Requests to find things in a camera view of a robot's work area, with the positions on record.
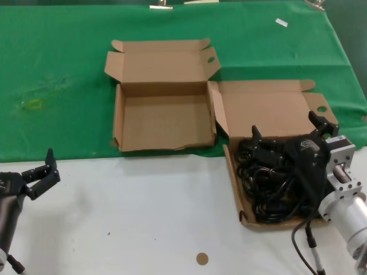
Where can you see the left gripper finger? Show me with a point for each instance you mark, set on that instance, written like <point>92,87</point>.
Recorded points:
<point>37,172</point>
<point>46,186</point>

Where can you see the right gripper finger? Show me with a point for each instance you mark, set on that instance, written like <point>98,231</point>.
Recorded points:
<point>328,129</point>
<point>269,151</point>

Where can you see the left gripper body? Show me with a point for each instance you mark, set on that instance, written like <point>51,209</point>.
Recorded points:
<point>11,184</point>

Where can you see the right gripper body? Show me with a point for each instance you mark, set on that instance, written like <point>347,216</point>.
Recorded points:
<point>311,160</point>

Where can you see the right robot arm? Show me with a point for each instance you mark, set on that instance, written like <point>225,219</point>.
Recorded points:
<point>352,217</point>

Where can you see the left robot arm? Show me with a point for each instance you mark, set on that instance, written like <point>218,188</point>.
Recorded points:
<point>8,220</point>

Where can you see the cardboard box with torn edge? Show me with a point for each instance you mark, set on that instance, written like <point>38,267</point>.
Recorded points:
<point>166,123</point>

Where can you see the green table cloth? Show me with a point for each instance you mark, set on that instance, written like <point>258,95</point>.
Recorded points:
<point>57,57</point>

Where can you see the round brown cardboard disc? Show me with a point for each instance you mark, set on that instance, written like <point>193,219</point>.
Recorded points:
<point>202,259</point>

